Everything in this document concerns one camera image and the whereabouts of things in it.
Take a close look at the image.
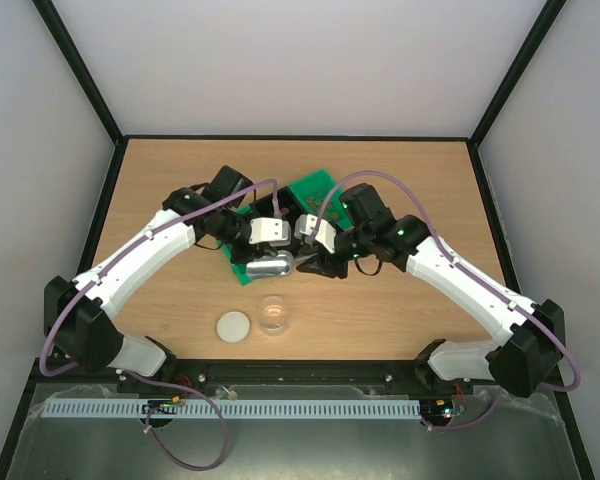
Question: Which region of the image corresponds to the silver metal scoop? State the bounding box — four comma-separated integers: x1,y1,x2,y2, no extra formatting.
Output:
245,250,295,280

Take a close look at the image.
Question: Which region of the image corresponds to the clear plastic jar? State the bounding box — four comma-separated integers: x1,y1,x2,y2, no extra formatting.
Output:
257,296,290,336

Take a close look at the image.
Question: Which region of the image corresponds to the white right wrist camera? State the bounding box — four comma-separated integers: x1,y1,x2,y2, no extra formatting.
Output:
294,214,337,253

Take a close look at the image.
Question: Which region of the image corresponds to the white round jar lid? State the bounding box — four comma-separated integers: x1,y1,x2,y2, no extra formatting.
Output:
216,310,251,344

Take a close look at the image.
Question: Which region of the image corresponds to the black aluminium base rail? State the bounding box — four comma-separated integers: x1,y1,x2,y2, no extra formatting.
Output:
29,355,561,396

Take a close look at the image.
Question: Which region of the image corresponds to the green bin on left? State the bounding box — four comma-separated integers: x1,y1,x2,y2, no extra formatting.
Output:
216,206,256,286

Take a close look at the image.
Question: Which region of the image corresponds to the green bin with star candies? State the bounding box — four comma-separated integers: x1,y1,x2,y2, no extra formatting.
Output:
289,169,352,230

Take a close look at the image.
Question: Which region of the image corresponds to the black bin with lollipops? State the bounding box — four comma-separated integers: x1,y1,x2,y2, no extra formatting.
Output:
249,191,306,251

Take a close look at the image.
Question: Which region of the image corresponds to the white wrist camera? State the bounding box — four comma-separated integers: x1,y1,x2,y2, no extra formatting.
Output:
294,214,337,253
249,217,292,247

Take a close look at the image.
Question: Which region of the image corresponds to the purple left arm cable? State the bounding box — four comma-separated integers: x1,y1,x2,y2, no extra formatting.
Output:
38,178,281,377

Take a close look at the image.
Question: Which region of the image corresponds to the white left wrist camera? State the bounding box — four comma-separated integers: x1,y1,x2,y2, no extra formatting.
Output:
249,217,292,247

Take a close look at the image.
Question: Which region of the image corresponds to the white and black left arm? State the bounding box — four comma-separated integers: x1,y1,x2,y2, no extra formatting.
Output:
39,166,290,377

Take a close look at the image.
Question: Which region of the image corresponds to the light blue slotted cable duct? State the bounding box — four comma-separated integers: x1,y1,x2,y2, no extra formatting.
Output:
41,398,421,420

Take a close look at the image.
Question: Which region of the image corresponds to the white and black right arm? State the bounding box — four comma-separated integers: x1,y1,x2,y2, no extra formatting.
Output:
294,183,564,397

